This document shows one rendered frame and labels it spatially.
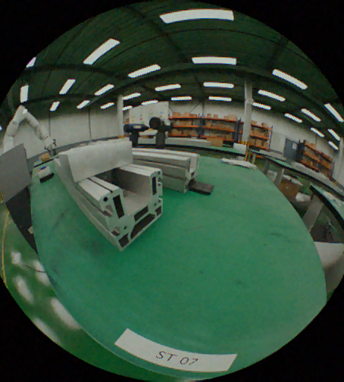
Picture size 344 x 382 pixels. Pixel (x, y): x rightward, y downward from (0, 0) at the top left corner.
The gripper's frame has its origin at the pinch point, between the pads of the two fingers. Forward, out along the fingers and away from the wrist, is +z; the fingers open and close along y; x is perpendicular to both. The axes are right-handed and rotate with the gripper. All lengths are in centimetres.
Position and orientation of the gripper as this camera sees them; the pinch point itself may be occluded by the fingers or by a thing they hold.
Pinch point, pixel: (52, 148)
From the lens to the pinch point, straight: 150.6
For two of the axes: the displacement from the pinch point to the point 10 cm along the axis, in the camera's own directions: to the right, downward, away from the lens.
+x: 7.9, 0.3, -6.1
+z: 4.2, 7.0, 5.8
